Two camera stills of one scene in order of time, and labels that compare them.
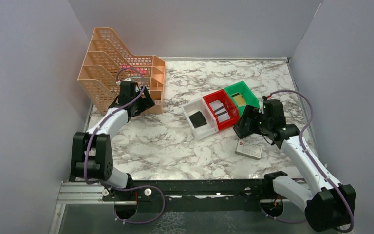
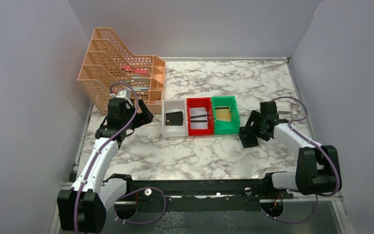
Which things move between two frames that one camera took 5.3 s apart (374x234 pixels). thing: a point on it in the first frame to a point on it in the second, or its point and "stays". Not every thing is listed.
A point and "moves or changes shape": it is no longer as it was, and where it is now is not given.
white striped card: x=222 y=115 to x=198 y=123
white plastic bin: x=199 y=119 to x=171 y=106
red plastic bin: x=230 y=107 to x=200 y=102
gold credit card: x=239 y=99 to x=223 y=113
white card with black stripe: x=219 y=109 to x=198 y=113
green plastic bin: x=250 y=98 to x=223 y=127
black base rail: x=193 y=195 stays
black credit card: x=197 y=120 to x=175 y=118
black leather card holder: x=244 y=126 moves or changes shape
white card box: x=248 y=150 to x=283 y=107
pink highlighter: x=141 y=71 stays
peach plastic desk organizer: x=108 y=62 stays
